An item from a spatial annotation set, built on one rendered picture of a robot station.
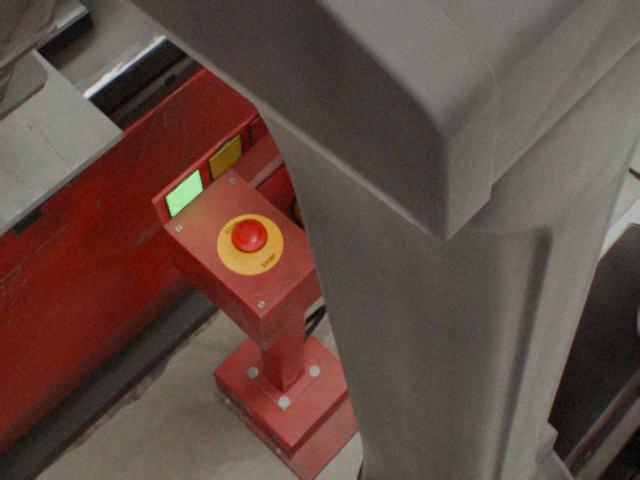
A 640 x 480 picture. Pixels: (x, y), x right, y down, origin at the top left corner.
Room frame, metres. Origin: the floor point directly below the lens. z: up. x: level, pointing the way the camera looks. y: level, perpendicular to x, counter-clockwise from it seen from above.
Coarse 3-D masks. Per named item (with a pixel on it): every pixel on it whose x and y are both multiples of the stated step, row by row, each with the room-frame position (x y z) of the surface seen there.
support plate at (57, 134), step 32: (64, 96) 0.43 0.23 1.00; (0, 128) 0.39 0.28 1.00; (32, 128) 0.39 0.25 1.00; (64, 128) 0.40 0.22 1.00; (96, 128) 0.40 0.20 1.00; (0, 160) 0.36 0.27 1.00; (32, 160) 0.36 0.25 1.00; (64, 160) 0.36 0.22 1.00; (0, 192) 0.33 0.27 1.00; (32, 192) 0.33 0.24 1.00; (0, 224) 0.30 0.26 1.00
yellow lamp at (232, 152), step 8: (232, 144) 0.49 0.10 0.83; (240, 144) 0.50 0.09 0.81; (224, 152) 0.48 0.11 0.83; (232, 152) 0.49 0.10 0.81; (240, 152) 0.50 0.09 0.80; (216, 160) 0.47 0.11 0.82; (224, 160) 0.48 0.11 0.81; (232, 160) 0.49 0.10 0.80; (216, 168) 0.47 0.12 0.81; (224, 168) 0.48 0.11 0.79; (216, 176) 0.47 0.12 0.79
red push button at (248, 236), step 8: (240, 224) 0.40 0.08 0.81; (248, 224) 0.40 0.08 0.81; (256, 224) 0.40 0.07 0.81; (232, 232) 0.39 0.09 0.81; (240, 232) 0.39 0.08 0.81; (248, 232) 0.39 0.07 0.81; (256, 232) 0.39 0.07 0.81; (264, 232) 0.39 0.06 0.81; (232, 240) 0.38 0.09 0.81; (240, 240) 0.38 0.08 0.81; (248, 240) 0.38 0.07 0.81; (256, 240) 0.38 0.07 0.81; (264, 240) 0.38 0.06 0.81; (240, 248) 0.37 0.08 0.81; (248, 248) 0.37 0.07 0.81; (256, 248) 0.37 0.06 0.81
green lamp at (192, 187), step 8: (192, 176) 0.44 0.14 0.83; (184, 184) 0.43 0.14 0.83; (192, 184) 0.44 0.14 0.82; (200, 184) 0.45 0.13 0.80; (176, 192) 0.43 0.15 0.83; (184, 192) 0.43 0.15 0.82; (192, 192) 0.44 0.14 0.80; (168, 200) 0.42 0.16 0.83; (176, 200) 0.42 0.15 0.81; (184, 200) 0.43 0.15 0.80; (176, 208) 0.42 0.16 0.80
